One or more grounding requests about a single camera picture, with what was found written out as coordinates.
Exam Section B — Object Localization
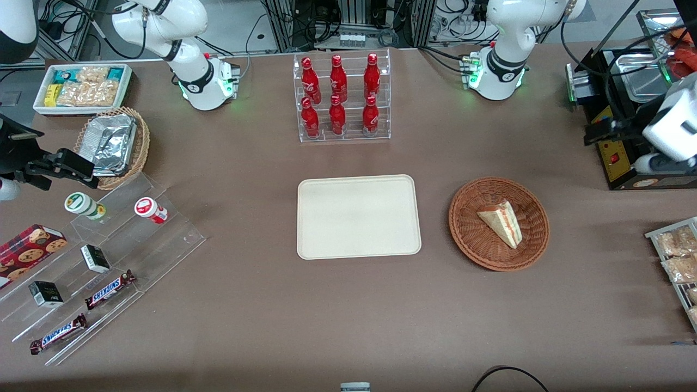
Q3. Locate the grey wire rack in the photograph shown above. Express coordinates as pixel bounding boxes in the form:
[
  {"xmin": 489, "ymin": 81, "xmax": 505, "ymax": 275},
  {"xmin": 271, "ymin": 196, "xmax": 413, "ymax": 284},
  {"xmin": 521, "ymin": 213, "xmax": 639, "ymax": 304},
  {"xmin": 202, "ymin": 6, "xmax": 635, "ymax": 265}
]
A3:
[{"xmin": 645, "ymin": 217, "xmax": 697, "ymax": 333}]

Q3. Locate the green lid white cup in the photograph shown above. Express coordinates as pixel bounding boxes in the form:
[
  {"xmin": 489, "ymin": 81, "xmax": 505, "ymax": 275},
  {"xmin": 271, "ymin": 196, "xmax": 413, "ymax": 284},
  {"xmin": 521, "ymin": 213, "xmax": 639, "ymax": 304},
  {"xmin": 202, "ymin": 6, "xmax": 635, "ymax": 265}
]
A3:
[{"xmin": 64, "ymin": 192, "xmax": 107, "ymax": 221}]

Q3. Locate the triangle sandwich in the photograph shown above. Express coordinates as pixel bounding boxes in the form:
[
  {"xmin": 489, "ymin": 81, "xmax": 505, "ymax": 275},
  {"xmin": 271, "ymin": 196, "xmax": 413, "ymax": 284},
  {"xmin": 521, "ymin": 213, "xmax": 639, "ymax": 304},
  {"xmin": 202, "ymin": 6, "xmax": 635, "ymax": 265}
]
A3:
[{"xmin": 477, "ymin": 200, "xmax": 523, "ymax": 249}]

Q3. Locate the stainless steel pan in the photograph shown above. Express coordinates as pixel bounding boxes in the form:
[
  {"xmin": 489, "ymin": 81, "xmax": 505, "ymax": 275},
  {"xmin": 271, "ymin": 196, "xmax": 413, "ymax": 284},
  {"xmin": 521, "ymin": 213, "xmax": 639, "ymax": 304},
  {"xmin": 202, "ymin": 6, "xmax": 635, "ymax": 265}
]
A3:
[{"xmin": 636, "ymin": 8, "xmax": 697, "ymax": 88}]

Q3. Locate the clear cracker bag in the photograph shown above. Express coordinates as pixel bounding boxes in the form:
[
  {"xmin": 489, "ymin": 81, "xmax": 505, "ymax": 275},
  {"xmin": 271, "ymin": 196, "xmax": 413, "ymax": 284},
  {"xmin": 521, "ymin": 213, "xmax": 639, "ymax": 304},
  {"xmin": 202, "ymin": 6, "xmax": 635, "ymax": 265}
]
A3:
[
  {"xmin": 76, "ymin": 66, "xmax": 109, "ymax": 84},
  {"xmin": 57, "ymin": 81, "xmax": 121, "ymax": 107}
]

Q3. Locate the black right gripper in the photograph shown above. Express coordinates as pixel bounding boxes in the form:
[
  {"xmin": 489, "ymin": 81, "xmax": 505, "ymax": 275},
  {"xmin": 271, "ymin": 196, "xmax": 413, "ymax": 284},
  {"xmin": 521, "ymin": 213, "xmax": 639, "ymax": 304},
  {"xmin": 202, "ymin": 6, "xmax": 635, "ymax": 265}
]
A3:
[{"xmin": 15, "ymin": 148, "xmax": 100, "ymax": 191}]

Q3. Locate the red plaid cookie box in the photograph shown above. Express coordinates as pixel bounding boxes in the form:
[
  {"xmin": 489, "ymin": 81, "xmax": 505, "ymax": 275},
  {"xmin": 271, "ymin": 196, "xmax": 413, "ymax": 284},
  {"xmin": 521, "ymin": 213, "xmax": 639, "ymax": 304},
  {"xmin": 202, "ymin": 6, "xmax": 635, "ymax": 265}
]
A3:
[{"xmin": 0, "ymin": 224, "xmax": 68, "ymax": 289}]

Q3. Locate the white plastic bin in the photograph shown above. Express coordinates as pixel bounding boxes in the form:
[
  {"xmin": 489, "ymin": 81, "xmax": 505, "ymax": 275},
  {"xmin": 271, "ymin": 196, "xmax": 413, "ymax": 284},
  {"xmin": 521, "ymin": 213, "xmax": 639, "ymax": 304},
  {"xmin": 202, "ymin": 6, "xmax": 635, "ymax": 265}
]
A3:
[{"xmin": 33, "ymin": 63, "xmax": 134, "ymax": 117}]

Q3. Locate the clear acrylic step display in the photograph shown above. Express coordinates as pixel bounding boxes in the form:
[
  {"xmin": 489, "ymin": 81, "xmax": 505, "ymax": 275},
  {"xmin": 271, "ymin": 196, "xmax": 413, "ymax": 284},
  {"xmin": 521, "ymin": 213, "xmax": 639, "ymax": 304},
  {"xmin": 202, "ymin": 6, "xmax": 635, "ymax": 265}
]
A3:
[{"xmin": 0, "ymin": 171, "xmax": 206, "ymax": 366}]

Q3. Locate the Snickers chocolate bar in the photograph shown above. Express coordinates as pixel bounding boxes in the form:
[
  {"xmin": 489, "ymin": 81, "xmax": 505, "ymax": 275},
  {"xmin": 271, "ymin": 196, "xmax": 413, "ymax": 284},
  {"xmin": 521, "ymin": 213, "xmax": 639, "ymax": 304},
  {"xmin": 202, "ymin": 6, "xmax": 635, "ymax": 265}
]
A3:
[
  {"xmin": 84, "ymin": 269, "xmax": 137, "ymax": 311},
  {"xmin": 30, "ymin": 314, "xmax": 88, "ymax": 356}
]

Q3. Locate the light tan wicker basket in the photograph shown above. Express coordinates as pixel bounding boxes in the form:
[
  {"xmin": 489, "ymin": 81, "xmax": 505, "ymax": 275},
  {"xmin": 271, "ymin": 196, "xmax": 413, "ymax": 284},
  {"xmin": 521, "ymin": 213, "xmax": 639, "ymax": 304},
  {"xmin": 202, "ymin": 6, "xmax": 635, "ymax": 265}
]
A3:
[{"xmin": 74, "ymin": 106, "xmax": 151, "ymax": 191}]

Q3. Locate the silver foil container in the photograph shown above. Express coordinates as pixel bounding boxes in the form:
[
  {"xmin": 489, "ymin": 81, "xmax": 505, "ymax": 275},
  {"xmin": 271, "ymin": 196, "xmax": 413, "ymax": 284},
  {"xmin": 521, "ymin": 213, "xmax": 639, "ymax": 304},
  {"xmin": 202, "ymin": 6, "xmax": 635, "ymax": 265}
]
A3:
[{"xmin": 84, "ymin": 114, "xmax": 138, "ymax": 176}]

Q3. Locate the cream rectangular tray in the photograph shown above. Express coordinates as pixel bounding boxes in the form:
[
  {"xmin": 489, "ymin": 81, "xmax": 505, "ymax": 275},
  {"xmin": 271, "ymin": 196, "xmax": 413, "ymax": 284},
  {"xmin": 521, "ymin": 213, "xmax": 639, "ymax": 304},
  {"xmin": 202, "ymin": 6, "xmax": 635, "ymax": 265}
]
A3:
[{"xmin": 297, "ymin": 174, "xmax": 423, "ymax": 260}]

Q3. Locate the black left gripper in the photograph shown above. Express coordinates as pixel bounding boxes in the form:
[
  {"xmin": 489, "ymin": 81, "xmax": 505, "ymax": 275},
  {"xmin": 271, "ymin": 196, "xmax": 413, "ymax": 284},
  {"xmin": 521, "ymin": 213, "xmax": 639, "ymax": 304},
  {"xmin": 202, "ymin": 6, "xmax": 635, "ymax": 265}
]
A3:
[{"xmin": 584, "ymin": 113, "xmax": 651, "ymax": 146}]

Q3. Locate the red lid white cup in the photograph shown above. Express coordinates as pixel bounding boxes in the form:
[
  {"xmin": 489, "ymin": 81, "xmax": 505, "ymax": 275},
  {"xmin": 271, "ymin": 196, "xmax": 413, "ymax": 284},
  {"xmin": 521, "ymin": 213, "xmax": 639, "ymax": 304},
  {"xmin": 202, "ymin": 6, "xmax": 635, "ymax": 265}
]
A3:
[{"xmin": 134, "ymin": 197, "xmax": 169, "ymax": 225}]

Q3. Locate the brown round wicker basket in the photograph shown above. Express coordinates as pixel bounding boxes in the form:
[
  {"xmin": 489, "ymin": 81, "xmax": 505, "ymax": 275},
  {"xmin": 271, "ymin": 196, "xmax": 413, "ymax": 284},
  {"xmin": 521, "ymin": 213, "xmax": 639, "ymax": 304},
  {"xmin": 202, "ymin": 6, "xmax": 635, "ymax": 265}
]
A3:
[{"xmin": 448, "ymin": 177, "xmax": 551, "ymax": 272}]

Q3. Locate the black countertop appliance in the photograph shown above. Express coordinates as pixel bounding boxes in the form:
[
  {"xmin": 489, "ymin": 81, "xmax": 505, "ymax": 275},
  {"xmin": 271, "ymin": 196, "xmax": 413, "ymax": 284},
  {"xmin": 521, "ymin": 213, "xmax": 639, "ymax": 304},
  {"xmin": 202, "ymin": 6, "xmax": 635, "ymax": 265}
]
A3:
[{"xmin": 566, "ymin": 46, "xmax": 697, "ymax": 191}]

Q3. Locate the clear acrylic bottle rack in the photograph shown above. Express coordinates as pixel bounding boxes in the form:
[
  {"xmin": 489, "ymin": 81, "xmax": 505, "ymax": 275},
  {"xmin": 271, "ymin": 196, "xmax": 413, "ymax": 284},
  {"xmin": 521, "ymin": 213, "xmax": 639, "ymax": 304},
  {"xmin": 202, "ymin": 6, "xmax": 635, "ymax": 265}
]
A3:
[{"xmin": 293, "ymin": 49, "xmax": 392, "ymax": 143}]

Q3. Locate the red cola bottle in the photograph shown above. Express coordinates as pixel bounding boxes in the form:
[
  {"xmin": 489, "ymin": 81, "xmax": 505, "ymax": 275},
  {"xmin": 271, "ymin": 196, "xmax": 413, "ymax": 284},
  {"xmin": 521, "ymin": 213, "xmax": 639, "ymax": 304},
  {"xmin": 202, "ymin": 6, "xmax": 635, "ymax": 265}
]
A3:
[
  {"xmin": 362, "ymin": 95, "xmax": 380, "ymax": 137},
  {"xmin": 301, "ymin": 97, "xmax": 320, "ymax": 139},
  {"xmin": 363, "ymin": 53, "xmax": 381, "ymax": 101},
  {"xmin": 328, "ymin": 95, "xmax": 347, "ymax": 136},
  {"xmin": 329, "ymin": 54, "xmax": 348, "ymax": 104},
  {"xmin": 301, "ymin": 57, "xmax": 322, "ymax": 105}
]

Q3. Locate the black looped cable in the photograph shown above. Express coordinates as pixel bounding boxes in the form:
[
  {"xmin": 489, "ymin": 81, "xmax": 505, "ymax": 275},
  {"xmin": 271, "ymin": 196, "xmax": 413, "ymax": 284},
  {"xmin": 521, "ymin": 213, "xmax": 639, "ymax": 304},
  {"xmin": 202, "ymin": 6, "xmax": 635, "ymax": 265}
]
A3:
[{"xmin": 471, "ymin": 366, "xmax": 551, "ymax": 392}]

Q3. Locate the small black box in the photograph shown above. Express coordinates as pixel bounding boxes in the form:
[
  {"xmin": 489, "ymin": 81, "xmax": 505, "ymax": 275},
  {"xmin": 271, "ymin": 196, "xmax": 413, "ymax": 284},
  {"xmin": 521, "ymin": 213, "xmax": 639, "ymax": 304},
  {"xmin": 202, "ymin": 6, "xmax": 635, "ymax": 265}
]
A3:
[
  {"xmin": 81, "ymin": 244, "xmax": 111, "ymax": 274},
  {"xmin": 28, "ymin": 280, "xmax": 64, "ymax": 308}
]

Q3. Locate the aluminium frame rack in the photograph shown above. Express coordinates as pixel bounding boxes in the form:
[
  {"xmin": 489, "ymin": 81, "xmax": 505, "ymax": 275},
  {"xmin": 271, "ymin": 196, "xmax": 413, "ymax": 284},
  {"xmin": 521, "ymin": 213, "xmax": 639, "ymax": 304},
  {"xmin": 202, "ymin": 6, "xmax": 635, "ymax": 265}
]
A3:
[{"xmin": 260, "ymin": 0, "xmax": 436, "ymax": 53}]

